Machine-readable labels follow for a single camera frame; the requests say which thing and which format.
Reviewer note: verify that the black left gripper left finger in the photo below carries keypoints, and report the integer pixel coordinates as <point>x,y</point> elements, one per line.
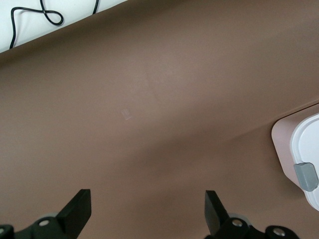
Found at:
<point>72,216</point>

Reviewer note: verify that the grey lid clip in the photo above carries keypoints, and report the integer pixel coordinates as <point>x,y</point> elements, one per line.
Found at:
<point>306,176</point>

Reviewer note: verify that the pink translucent plastic box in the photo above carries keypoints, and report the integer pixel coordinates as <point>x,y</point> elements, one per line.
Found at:
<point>281,144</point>

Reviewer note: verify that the brown table mat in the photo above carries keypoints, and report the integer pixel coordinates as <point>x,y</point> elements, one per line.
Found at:
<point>149,149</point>

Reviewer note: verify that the white box lid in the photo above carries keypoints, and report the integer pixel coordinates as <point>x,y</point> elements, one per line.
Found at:
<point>309,139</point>

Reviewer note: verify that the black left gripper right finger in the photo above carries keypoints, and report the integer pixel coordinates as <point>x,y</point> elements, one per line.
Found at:
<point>214,214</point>

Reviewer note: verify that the small clear tape patch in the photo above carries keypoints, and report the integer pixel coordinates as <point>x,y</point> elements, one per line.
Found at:
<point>125,115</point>

